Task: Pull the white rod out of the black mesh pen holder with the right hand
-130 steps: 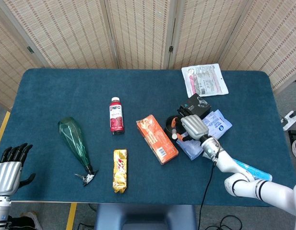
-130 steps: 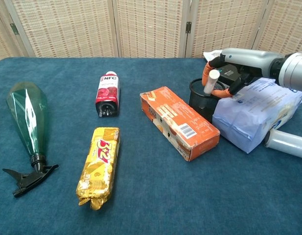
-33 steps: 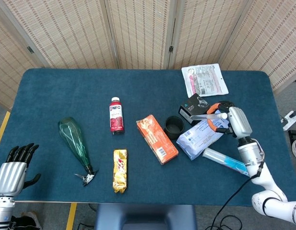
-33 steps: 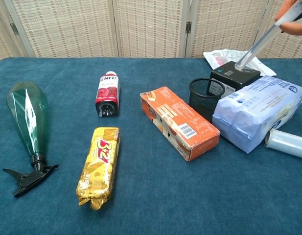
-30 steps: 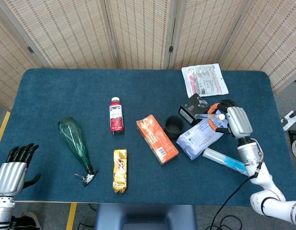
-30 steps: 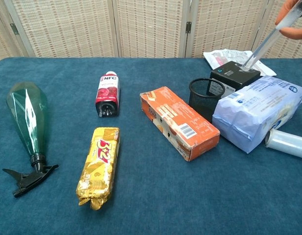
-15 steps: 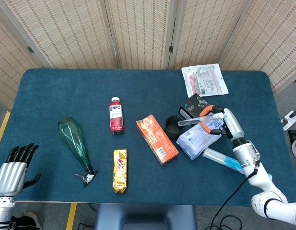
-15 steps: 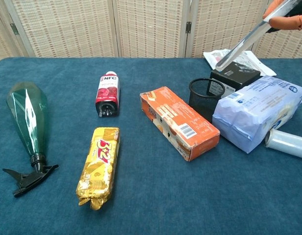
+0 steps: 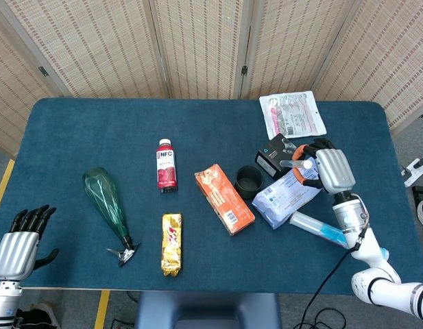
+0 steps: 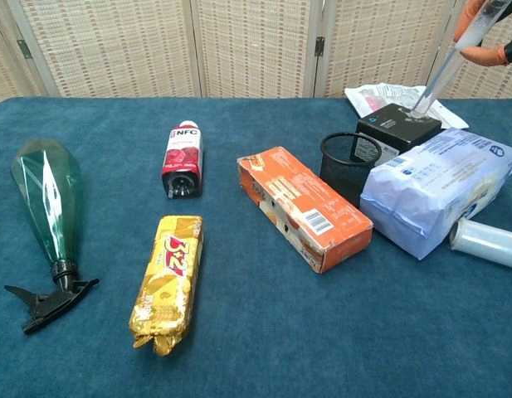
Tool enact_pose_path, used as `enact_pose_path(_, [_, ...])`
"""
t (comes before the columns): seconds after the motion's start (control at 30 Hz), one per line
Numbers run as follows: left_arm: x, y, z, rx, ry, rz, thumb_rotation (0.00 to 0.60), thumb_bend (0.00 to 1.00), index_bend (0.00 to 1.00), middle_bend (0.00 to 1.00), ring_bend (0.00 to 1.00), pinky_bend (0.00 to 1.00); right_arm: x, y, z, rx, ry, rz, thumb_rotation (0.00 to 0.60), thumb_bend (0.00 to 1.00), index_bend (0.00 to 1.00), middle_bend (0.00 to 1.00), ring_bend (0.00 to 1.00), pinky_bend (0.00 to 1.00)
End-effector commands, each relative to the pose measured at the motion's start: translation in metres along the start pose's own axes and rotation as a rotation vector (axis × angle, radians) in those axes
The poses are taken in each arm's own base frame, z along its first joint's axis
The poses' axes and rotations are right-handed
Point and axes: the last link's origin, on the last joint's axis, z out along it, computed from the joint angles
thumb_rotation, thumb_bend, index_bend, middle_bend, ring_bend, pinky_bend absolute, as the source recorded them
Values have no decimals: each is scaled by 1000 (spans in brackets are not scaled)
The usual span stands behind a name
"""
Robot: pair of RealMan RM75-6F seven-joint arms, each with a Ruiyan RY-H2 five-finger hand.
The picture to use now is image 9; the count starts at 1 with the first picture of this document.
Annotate pale blue tissue pack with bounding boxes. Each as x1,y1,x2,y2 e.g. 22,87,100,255
251,167,324,230

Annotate green plastic spray bottle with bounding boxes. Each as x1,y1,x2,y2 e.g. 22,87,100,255
82,167,142,267

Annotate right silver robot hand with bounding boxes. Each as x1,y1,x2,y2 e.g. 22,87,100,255
291,137,356,196

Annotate orange cardboard box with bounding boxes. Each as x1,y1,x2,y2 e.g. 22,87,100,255
194,163,256,236

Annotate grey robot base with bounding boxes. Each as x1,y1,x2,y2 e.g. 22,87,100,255
134,291,282,329

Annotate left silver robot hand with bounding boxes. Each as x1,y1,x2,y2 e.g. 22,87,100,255
0,204,60,282

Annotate cling film roll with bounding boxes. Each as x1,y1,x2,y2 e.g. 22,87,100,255
289,210,390,261

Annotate white printed plastic pouch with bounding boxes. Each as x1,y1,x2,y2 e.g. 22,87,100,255
258,90,327,140

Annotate small black box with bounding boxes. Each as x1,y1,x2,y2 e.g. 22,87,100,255
254,133,298,181

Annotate black cable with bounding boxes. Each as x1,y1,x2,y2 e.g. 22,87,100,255
293,208,370,329

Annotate yellow biscuit packet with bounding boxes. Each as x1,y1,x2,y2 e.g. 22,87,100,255
160,212,184,278

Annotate black mesh pen cup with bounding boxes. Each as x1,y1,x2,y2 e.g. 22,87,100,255
234,165,265,200

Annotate blue table cloth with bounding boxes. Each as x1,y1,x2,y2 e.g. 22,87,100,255
0,97,423,296

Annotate clear test tube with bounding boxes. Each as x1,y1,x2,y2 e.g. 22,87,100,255
279,159,313,169

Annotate woven folding screen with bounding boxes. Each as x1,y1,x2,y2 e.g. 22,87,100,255
0,0,423,158

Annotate white floor stand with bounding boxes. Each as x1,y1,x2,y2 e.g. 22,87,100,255
400,158,423,188

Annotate red NFC juice bottle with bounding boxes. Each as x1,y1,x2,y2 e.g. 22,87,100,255
156,138,179,193

